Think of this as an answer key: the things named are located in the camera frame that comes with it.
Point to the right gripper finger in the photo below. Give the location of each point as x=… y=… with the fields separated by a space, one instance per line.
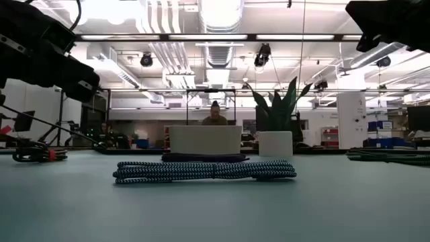
x=369 y=15
x=367 y=43

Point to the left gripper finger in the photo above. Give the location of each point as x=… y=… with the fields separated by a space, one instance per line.
x=82 y=84

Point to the white plastic bin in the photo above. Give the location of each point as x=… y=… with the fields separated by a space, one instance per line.
x=205 y=139

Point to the black ceiling spotlight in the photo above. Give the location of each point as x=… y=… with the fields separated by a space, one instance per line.
x=146 y=60
x=383 y=62
x=262 y=55

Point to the person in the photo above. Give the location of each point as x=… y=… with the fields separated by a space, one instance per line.
x=215 y=119
x=105 y=129

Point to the black monitor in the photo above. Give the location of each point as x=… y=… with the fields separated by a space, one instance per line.
x=23 y=121
x=419 y=117

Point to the white pillar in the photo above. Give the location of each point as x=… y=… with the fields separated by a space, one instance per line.
x=351 y=121

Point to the blue storage bins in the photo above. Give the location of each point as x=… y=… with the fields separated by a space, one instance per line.
x=379 y=125

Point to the red shelf rack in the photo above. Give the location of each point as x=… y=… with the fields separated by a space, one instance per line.
x=330 y=136

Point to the green snake plant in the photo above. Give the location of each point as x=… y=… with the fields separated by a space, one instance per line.
x=279 y=114

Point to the white plant pot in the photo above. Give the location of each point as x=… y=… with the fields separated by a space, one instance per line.
x=275 y=144

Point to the green table mat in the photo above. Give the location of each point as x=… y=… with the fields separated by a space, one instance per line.
x=215 y=208

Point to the black portal frame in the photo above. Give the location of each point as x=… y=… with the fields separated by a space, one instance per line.
x=211 y=90

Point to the silver ceiling duct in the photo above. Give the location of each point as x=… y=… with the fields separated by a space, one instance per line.
x=220 y=20

